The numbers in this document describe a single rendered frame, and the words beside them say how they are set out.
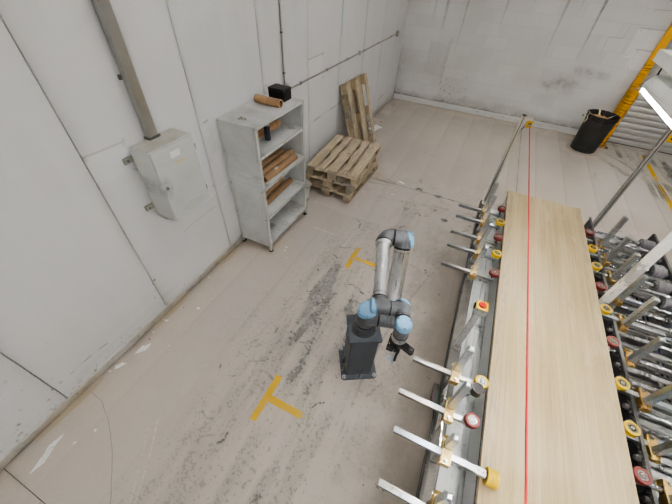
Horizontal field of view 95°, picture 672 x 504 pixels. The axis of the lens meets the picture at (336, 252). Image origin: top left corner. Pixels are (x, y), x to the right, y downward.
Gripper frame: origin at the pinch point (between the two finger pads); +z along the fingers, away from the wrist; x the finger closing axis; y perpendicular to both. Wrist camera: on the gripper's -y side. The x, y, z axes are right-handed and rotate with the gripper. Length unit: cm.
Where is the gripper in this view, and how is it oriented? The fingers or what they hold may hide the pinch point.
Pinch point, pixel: (395, 356)
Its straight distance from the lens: 206.5
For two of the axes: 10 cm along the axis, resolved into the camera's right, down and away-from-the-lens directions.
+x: -4.3, 6.2, -6.6
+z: -0.5, 7.1, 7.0
